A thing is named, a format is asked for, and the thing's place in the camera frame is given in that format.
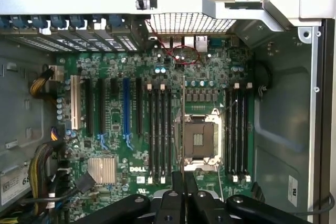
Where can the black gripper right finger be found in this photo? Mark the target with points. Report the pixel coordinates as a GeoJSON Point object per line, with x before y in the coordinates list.
{"type": "Point", "coordinates": [191, 203]}

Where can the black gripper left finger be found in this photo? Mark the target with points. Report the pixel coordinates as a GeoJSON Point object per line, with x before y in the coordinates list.
{"type": "Point", "coordinates": [178, 203]}

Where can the silver finned chipset heatsink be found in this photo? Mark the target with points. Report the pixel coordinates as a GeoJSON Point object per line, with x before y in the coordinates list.
{"type": "Point", "coordinates": [102, 170]}

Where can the grey power supply with label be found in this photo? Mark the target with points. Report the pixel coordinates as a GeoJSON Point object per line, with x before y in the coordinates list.
{"type": "Point", "coordinates": [13, 186]}

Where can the blue expansion slot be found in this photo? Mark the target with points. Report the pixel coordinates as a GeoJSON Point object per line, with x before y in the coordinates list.
{"type": "Point", "coordinates": [126, 106]}

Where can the CPU socket with metal frame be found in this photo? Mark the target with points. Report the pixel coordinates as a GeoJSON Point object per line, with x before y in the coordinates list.
{"type": "Point", "coordinates": [199, 138]}

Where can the white sticker label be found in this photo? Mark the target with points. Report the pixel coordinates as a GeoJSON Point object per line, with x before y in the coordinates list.
{"type": "Point", "coordinates": [293, 190]}

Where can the silver open PC case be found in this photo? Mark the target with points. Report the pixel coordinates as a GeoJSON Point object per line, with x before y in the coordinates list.
{"type": "Point", "coordinates": [283, 119]}

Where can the white expansion slot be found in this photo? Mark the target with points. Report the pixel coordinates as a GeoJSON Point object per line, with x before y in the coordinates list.
{"type": "Point", "coordinates": [75, 103]}

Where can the thin metal locking lever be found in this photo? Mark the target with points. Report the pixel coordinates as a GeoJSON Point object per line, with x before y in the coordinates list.
{"type": "Point", "coordinates": [221, 182]}

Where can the long black expansion slot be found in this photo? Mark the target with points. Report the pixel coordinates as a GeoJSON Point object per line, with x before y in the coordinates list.
{"type": "Point", "coordinates": [101, 106]}
{"type": "Point", "coordinates": [139, 106]}
{"type": "Point", "coordinates": [88, 106]}

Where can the green Dell motherboard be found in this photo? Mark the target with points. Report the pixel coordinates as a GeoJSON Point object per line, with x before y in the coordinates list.
{"type": "Point", "coordinates": [118, 113]}

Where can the short black expansion slot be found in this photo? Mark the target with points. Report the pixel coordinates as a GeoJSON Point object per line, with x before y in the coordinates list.
{"type": "Point", "coordinates": [114, 87]}

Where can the black RAM slot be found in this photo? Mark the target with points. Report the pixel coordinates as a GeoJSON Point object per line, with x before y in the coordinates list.
{"type": "Point", "coordinates": [235, 129]}
{"type": "Point", "coordinates": [150, 129]}
{"type": "Point", "coordinates": [169, 129]}
{"type": "Point", "coordinates": [241, 129]}
{"type": "Point", "coordinates": [157, 129]}
{"type": "Point", "coordinates": [247, 129]}
{"type": "Point", "coordinates": [163, 129]}
{"type": "Point", "coordinates": [228, 129]}

